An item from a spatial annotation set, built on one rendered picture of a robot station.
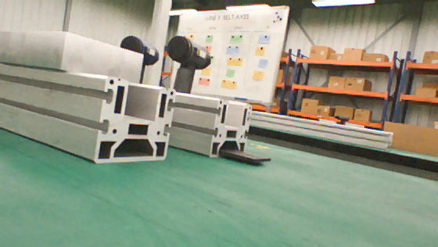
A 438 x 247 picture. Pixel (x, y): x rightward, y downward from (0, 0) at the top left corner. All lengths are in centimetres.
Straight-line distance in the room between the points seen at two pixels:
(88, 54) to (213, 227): 27
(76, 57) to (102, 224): 24
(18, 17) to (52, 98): 1250
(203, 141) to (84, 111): 19
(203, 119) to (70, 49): 20
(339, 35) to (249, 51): 822
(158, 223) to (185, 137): 32
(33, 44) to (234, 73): 338
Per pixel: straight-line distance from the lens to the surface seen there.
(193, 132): 50
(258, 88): 356
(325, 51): 1078
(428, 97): 968
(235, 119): 55
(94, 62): 42
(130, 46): 92
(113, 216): 21
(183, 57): 78
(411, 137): 223
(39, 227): 20
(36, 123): 44
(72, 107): 38
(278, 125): 198
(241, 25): 387
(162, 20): 922
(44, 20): 1326
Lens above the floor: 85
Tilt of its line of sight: 3 degrees down
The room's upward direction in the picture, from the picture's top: 9 degrees clockwise
